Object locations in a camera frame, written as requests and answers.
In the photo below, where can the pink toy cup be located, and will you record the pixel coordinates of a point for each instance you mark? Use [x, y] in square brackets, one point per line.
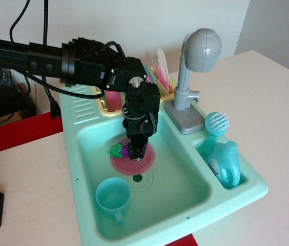
[113, 101]

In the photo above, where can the white plate in rack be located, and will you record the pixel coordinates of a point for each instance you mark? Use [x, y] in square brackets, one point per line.
[163, 63]

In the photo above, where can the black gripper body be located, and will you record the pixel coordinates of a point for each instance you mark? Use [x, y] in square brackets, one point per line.
[139, 128]

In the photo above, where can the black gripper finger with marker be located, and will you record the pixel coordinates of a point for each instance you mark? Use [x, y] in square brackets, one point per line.
[136, 154]

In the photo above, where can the teal dish brush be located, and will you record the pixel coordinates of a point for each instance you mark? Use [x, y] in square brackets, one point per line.
[216, 124]

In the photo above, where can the teal toy mug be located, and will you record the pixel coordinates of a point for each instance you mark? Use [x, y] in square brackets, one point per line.
[113, 196]

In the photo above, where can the grey toy faucet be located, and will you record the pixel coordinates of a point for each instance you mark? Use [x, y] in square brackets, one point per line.
[199, 53]

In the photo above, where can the pink rear plate in rack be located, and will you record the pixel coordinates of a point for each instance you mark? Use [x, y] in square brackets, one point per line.
[157, 71]

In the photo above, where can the purple toy eggplant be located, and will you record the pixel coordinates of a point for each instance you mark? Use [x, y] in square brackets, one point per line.
[119, 150]

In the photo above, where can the yellow dish rack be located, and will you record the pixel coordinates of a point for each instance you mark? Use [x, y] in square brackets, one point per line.
[165, 96]

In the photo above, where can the mint green toy sink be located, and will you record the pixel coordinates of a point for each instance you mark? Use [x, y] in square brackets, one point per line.
[178, 194]

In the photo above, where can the pink toy plate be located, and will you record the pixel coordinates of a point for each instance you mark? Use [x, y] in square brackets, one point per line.
[129, 167]

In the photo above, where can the black bag on floor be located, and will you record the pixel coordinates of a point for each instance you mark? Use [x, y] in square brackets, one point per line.
[12, 99]

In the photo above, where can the teal detergent bottle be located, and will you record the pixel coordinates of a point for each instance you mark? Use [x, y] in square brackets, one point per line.
[224, 163]

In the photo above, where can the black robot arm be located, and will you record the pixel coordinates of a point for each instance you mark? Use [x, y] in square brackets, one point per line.
[92, 63]

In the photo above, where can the teal plate in rack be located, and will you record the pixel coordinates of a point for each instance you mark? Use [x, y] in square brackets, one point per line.
[150, 75]

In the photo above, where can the red board under table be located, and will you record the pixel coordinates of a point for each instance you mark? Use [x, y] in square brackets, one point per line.
[29, 129]

